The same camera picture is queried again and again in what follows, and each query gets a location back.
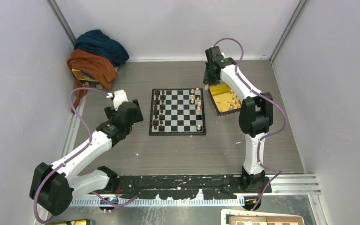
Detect gold tin box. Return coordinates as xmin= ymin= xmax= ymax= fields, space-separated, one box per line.
xmin=208 ymin=83 xmax=241 ymax=118

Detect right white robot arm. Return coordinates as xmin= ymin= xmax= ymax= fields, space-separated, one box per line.
xmin=203 ymin=46 xmax=273 ymax=193

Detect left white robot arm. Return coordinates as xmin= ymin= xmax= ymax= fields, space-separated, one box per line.
xmin=30 ymin=99 xmax=143 ymax=216

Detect dark wooden chess pieces row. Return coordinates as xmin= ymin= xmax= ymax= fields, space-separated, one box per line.
xmin=152 ymin=89 xmax=166 ymax=132

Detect wooden board corner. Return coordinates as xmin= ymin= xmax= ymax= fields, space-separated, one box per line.
xmin=220 ymin=209 xmax=305 ymax=225

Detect yellow patterned box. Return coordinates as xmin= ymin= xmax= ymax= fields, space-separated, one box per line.
xmin=71 ymin=69 xmax=106 ymax=90

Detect orange cloth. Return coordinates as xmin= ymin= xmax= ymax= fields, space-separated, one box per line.
xmin=67 ymin=49 xmax=119 ymax=113

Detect black and white chessboard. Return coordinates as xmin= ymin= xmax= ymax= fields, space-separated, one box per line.
xmin=149 ymin=88 xmax=206 ymax=136

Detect dark blue cloth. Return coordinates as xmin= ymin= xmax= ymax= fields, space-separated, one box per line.
xmin=74 ymin=29 xmax=130 ymax=68

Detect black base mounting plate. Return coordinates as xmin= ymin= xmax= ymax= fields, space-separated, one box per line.
xmin=97 ymin=174 xmax=270 ymax=200

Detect gold tin lid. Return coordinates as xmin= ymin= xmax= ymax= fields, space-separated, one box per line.
xmin=45 ymin=219 xmax=92 ymax=225

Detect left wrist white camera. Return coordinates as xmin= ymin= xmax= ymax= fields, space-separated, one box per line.
xmin=112 ymin=90 xmax=128 ymax=111

